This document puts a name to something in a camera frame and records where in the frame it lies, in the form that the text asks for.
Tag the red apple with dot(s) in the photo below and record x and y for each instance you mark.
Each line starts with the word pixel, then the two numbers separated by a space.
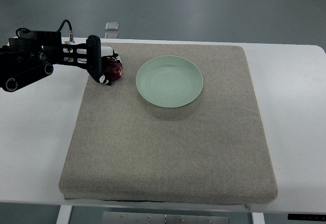
pixel 112 70

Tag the white right table leg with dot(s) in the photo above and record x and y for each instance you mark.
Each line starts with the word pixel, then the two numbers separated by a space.
pixel 258 218

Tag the lower silver floor plate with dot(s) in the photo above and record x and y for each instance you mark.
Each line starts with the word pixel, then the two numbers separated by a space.
pixel 111 35

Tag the beige fabric cushion mat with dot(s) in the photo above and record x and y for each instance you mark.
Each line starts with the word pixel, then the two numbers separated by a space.
pixel 212 151

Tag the light green plate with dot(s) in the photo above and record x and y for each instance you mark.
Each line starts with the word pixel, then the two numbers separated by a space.
pixel 169 81

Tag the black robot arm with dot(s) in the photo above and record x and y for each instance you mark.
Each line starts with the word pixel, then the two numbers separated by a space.
pixel 31 55

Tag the metal table crossbar plate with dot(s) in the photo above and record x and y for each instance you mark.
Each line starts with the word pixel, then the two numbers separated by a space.
pixel 133 218

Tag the black table control panel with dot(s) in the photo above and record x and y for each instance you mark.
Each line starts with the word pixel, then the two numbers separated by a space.
pixel 307 217

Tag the white table leg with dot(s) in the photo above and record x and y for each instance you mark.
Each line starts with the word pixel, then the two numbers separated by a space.
pixel 258 218
pixel 64 214

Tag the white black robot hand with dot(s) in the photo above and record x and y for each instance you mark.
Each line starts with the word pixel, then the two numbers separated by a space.
pixel 108 53

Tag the white left table leg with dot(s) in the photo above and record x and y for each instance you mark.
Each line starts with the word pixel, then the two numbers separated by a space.
pixel 64 214

